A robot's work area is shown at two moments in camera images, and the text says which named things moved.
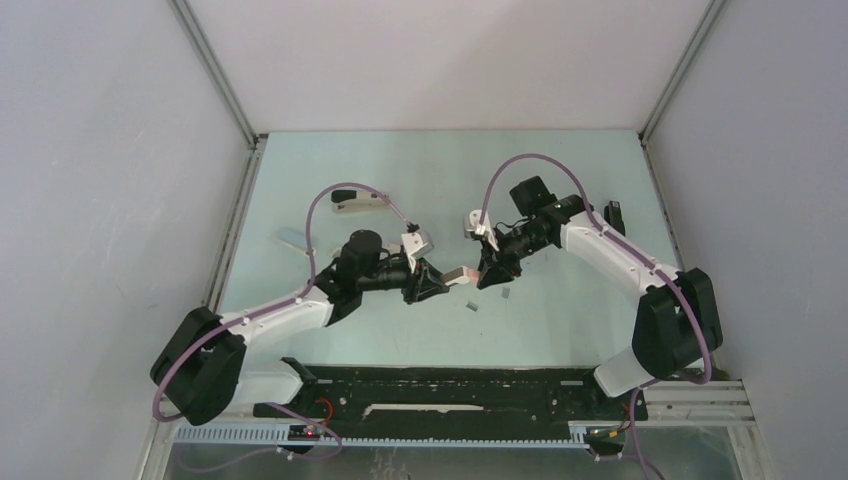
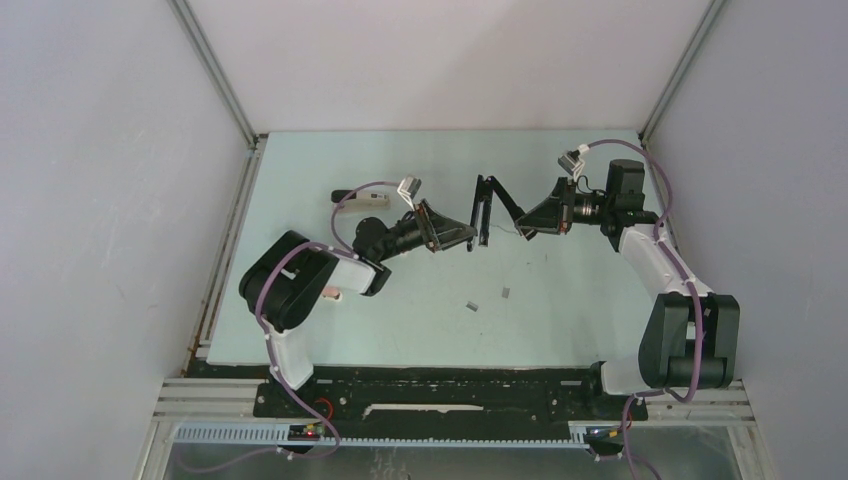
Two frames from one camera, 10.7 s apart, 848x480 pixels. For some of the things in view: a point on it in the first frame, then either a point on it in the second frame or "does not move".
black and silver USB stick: [350, 201] does not move
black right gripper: [498, 267] to [552, 215]
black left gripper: [413, 288] to [432, 227]
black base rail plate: [454, 394] does not move
